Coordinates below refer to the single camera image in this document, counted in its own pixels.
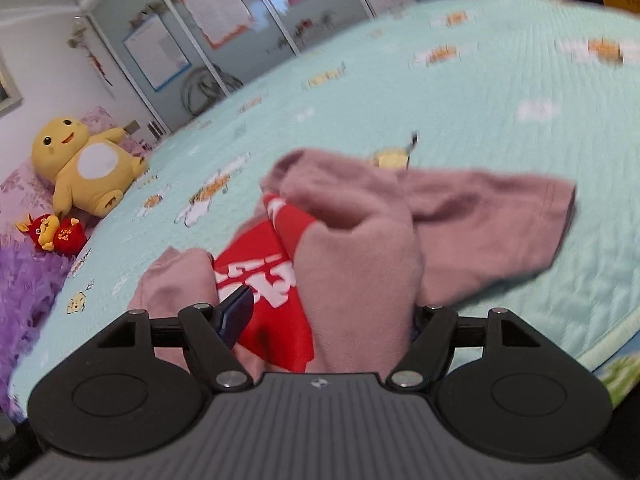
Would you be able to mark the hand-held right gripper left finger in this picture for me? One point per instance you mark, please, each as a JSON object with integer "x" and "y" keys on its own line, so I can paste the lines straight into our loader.
{"x": 235, "y": 312}

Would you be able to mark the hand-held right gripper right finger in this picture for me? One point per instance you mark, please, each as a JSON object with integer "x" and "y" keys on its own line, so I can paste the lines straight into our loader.
{"x": 430, "y": 330}

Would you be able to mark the pink shirt with red print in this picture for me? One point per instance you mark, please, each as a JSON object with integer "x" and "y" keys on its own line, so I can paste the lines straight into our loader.
{"x": 360, "y": 260}

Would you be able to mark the red plush toy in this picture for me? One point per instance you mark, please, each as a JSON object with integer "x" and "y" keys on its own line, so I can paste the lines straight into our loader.
{"x": 62, "y": 235}

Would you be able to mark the yellow plush toy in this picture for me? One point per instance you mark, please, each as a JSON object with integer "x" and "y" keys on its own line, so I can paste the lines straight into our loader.
{"x": 90, "y": 165}

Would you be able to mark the bee printed mint bedspread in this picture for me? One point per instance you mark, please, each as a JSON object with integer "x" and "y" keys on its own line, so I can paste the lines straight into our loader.
{"x": 450, "y": 110}

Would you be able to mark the pink floral headboard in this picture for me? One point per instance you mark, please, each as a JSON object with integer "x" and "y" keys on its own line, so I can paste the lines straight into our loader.
{"x": 20, "y": 190}

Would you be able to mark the red hanging knot ornament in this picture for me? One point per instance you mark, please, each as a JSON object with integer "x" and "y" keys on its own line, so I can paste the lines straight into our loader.
{"x": 97, "y": 67}

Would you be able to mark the sliding door wardrobe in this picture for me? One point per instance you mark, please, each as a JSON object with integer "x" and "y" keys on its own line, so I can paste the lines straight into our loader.
{"x": 260, "y": 25}

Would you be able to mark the orange bordered poster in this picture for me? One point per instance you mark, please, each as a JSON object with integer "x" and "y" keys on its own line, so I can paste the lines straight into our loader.
{"x": 215, "y": 7}

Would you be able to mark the framed wedding photo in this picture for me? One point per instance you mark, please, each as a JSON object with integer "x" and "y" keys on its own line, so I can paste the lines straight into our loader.
{"x": 7, "y": 95}

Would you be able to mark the tan wall socket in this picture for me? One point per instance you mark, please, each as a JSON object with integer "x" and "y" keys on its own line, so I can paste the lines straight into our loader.
{"x": 131, "y": 126}

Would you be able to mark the wall lamp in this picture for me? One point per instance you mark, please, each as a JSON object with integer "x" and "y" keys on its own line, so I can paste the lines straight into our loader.
{"x": 77, "y": 35}

